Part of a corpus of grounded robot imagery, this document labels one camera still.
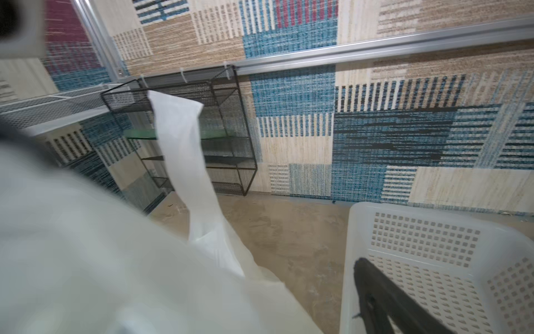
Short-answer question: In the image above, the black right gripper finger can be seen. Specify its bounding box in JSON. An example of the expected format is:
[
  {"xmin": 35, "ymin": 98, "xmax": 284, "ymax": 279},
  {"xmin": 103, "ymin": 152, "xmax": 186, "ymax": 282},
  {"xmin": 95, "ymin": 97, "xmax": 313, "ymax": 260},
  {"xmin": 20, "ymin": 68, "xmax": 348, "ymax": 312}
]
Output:
[{"xmin": 353, "ymin": 257, "xmax": 452, "ymax": 333}]

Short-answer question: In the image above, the white perforated plastic basket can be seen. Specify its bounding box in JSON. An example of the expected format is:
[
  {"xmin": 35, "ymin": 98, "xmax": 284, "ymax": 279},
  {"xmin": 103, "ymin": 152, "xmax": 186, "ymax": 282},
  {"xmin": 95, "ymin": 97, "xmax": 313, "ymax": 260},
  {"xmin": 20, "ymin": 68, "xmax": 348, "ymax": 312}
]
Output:
[{"xmin": 339, "ymin": 203, "xmax": 533, "ymax": 333}]

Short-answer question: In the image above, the white plastic bag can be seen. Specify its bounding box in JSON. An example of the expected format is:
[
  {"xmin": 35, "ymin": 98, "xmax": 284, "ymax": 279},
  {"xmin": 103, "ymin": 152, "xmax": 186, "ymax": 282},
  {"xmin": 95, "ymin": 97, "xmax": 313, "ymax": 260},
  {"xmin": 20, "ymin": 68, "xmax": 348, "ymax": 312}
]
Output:
[{"xmin": 1, "ymin": 90, "xmax": 319, "ymax": 333}]

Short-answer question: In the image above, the green board on shelf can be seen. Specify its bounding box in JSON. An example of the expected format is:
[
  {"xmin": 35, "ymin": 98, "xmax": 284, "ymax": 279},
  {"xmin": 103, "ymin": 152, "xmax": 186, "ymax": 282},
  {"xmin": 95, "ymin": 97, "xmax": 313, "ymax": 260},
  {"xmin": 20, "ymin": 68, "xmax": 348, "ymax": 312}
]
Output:
[{"xmin": 123, "ymin": 129, "xmax": 230, "ymax": 140}]

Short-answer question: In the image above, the black wire mesh shelf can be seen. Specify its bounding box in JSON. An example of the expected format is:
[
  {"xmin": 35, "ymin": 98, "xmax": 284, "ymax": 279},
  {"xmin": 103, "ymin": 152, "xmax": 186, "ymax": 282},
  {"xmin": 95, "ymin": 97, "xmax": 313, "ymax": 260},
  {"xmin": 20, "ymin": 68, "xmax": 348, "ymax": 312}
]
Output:
[{"xmin": 101, "ymin": 65, "xmax": 257, "ymax": 196}]

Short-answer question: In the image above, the white wire mesh tray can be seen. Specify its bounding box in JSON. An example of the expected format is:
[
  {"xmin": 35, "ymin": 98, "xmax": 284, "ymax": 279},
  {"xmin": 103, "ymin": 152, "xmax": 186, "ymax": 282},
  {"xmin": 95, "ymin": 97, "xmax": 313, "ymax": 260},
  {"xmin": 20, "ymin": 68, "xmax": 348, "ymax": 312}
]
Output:
[{"xmin": 1, "ymin": 83, "xmax": 119, "ymax": 136}]

